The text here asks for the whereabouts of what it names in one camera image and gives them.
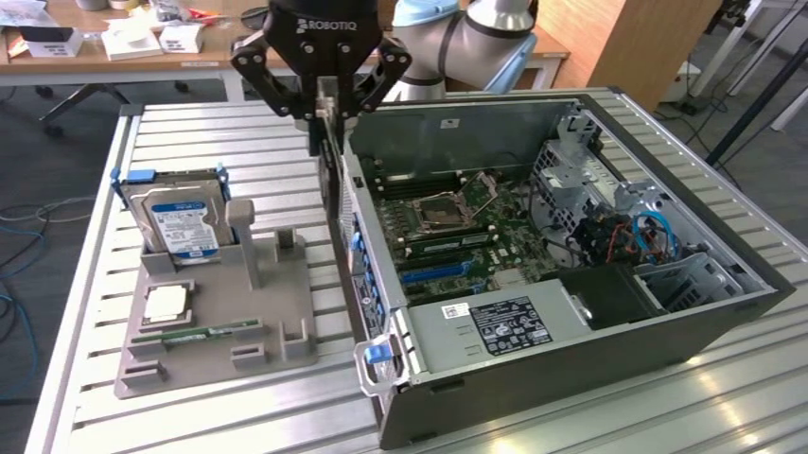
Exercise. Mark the green motherboard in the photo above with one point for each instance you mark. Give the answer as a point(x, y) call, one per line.
point(505, 255)

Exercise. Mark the silver chipset heatsink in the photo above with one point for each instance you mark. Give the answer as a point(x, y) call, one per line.
point(514, 279)

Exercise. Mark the black and grey PC case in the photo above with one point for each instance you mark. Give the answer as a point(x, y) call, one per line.
point(567, 378)

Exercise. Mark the white box with label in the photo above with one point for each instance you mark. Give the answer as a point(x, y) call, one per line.
point(56, 47)

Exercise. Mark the green RAM stick white label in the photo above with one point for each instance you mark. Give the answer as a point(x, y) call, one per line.
point(451, 243)

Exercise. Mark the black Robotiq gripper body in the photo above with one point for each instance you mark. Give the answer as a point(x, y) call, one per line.
point(322, 28)

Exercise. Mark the white box with round part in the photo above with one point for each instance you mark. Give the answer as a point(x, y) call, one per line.
point(125, 47)

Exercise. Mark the silver metal disk bay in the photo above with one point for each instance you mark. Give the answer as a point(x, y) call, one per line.
point(567, 189)

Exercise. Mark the grey cup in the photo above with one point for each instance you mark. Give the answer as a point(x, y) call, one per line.
point(91, 5)

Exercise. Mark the white table leg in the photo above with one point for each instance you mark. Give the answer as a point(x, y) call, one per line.
point(722, 47)

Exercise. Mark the grey power supply unit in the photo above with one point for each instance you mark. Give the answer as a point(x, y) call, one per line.
point(442, 340)

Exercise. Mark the crumpled paper sheets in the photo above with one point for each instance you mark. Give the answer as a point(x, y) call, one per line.
point(21, 12)

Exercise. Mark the metal socket cover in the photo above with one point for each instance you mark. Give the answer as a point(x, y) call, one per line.
point(479, 174)

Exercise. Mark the CPU socket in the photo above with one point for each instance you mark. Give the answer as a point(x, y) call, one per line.
point(442, 215)

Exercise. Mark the blue case latch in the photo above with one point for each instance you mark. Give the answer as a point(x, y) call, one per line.
point(376, 355)

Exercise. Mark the black lamp base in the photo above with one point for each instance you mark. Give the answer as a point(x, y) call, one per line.
point(252, 19)

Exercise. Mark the grey plastic parts rack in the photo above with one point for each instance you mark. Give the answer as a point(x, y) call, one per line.
point(213, 302)

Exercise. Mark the low profile graphics card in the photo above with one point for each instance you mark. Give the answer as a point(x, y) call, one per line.
point(327, 99)

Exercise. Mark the black slanted pole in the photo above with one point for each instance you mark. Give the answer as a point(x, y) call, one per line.
point(757, 101)

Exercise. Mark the wooden desk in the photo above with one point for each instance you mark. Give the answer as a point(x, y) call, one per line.
point(76, 66)

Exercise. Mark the silver CPU chip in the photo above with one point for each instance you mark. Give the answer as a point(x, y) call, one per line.
point(165, 305)

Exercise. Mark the small white box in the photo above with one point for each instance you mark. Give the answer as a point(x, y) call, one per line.
point(179, 40)

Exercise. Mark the black power supply label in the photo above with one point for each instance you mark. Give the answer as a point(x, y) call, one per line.
point(511, 326)

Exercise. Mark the black chair base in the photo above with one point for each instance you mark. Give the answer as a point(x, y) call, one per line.
point(69, 101)

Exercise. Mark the hard disk with blue carrier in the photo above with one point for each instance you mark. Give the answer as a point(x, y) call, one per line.
point(179, 222)

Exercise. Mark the long PCIe expansion slot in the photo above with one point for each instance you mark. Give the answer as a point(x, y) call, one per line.
point(435, 272)

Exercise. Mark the wooden cabinet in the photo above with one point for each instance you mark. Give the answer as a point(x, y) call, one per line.
point(630, 47)

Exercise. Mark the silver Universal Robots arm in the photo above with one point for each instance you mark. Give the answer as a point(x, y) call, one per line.
point(422, 57)

